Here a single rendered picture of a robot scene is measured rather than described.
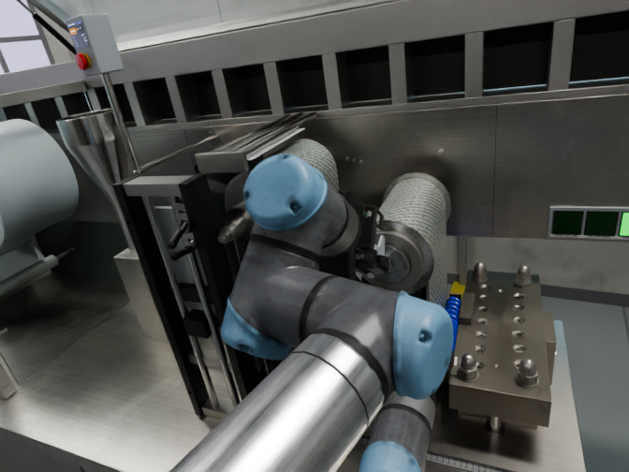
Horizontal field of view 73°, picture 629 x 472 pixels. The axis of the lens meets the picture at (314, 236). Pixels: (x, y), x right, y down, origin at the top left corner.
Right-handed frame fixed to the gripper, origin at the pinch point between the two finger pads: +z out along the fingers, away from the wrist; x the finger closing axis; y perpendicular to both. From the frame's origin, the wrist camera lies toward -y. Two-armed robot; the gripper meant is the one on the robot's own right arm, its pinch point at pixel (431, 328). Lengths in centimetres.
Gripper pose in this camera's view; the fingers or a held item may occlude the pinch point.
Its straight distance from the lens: 84.6
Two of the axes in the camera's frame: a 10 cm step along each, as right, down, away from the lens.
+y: -1.5, -9.0, -4.2
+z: 3.8, -4.4, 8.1
